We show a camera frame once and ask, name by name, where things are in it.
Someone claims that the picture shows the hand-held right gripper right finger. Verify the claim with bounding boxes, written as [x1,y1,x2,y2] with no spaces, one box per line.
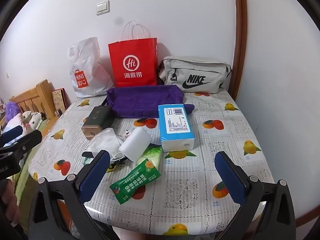
[214,151,298,240]

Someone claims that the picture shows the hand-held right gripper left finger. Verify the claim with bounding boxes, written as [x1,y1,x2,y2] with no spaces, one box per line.
[28,150,111,240]

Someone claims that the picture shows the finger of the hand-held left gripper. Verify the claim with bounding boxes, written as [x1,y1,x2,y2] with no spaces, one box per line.
[0,129,43,162]
[0,125,25,146]

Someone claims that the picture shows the dark green snack packet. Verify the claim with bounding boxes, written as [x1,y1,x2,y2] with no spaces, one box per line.
[110,158,161,204]

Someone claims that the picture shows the white sponge block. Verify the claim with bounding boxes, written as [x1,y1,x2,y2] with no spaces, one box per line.
[118,128,152,162]

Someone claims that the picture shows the purple cloth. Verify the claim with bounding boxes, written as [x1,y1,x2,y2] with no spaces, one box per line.
[106,85,195,119]

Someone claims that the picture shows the person's left hand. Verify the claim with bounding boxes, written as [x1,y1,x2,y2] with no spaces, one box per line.
[0,179,21,227]

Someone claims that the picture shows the white plush toy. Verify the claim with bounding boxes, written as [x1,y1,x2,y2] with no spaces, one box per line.
[15,111,47,132]

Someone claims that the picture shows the purple plush toy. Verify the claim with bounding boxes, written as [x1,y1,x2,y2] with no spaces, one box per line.
[5,101,20,121]

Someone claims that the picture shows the fruit print tablecloth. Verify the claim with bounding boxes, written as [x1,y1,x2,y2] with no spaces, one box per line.
[28,90,275,237]

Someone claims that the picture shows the wooden bed headboard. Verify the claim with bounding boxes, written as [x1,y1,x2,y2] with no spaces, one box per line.
[10,79,57,120]

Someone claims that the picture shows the brown framed picture book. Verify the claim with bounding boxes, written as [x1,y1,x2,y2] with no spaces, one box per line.
[52,88,67,117]

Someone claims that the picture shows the black and gold box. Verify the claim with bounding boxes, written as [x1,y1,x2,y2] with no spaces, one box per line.
[81,106,112,141]

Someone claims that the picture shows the light green wipes pack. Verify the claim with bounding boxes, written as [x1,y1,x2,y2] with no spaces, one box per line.
[136,146,163,171]

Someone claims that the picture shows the blue white tissue pack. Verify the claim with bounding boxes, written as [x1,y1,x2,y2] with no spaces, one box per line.
[157,104,196,153]

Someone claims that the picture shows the white plastic shopping bag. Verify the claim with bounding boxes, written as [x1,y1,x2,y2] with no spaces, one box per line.
[67,37,116,99]

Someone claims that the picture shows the grey waist bag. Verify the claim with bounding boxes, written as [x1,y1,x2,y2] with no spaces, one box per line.
[157,56,232,94]

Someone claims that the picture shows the red paper shopping bag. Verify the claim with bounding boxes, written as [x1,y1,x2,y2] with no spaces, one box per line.
[108,20,159,88]

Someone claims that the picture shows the white wall light switch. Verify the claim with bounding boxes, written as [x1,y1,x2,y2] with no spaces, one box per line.
[96,0,110,16]

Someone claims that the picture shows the brown wooden door frame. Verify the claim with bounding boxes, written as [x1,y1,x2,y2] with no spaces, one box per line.
[226,0,320,238]

